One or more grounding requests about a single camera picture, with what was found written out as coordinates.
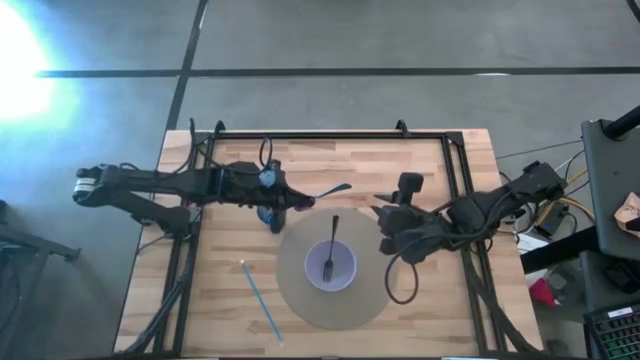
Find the blue drinking straw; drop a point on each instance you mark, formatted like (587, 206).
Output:
(261, 301)

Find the black pole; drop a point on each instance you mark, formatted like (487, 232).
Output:
(622, 125)

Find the lavender bowl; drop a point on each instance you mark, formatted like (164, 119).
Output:
(345, 270)

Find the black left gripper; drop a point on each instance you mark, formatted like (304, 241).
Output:
(240, 185)

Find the white paper sheet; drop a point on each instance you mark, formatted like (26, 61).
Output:
(530, 243)

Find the gray cart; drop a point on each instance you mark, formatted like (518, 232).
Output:
(612, 170)

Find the blue faceted plastic tumbler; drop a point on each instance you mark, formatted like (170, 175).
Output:
(264, 216)

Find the round beige leather placemat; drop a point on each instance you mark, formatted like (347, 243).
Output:
(320, 310)

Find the black crate with green lights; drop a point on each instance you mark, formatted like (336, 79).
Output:
(615, 335)

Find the brown paper bag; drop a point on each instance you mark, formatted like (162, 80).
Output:
(629, 212)

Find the black metal table frame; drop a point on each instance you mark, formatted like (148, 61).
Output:
(325, 135)

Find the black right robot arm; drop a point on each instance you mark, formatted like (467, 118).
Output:
(505, 197)

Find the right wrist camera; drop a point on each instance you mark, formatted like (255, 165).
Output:
(411, 185)

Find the black spoon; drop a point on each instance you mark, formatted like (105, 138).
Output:
(342, 188)

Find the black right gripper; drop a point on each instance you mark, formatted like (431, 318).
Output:
(410, 230)

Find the black power box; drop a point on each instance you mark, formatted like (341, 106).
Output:
(550, 220)

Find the red object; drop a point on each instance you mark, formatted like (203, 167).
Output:
(542, 292)

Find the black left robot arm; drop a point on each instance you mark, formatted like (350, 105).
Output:
(150, 182)

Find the dark metal stand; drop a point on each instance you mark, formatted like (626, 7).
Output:
(40, 246)

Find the black bar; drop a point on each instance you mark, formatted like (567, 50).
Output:
(560, 252)

